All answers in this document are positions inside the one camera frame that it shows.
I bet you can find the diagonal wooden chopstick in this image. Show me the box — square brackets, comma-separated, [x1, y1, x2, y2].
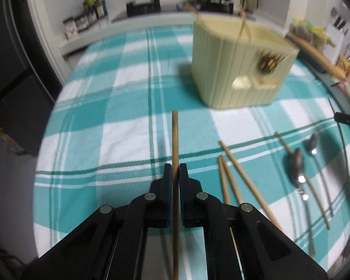
[219, 140, 283, 231]

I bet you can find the small steel spoon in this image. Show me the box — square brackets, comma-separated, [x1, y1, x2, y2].
[305, 133, 334, 217]

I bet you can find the long vertical wooden chopstick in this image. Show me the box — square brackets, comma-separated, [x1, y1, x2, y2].
[217, 155, 231, 205]

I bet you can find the large steel spoon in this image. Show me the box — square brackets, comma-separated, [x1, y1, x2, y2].
[290, 148, 315, 259]

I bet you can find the cream plastic utensil holder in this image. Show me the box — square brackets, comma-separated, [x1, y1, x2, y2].
[192, 15, 299, 109]

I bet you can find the wooden cutting board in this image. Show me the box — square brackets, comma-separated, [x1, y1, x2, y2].
[285, 32, 346, 81]

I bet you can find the white knife block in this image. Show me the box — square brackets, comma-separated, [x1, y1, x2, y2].
[323, 7, 350, 65]

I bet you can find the bag of snacks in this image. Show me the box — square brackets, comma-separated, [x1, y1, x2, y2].
[289, 18, 336, 51]

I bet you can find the teal plaid tablecloth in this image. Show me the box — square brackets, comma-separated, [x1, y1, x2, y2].
[33, 25, 350, 269]

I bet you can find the dark glass kettle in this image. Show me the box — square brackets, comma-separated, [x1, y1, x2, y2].
[242, 0, 259, 13]

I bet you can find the black gas stove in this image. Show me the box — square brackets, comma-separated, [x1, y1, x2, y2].
[110, 0, 235, 23]

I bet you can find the black refrigerator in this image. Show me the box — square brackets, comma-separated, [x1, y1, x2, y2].
[0, 0, 61, 156]

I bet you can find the spice jars rack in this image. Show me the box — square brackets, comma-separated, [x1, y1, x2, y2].
[62, 13, 90, 40]

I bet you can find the condiment bottles group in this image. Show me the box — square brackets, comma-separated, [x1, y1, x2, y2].
[83, 0, 108, 26]

